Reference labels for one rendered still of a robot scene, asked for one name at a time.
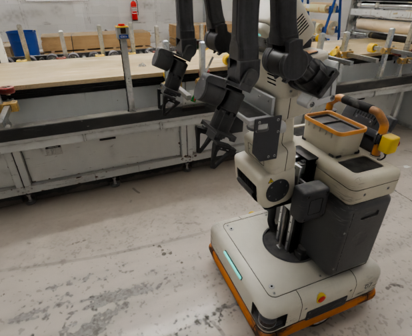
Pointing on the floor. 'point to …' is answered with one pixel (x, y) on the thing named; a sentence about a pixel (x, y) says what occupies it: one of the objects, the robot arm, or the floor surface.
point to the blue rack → (338, 18)
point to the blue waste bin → (26, 41)
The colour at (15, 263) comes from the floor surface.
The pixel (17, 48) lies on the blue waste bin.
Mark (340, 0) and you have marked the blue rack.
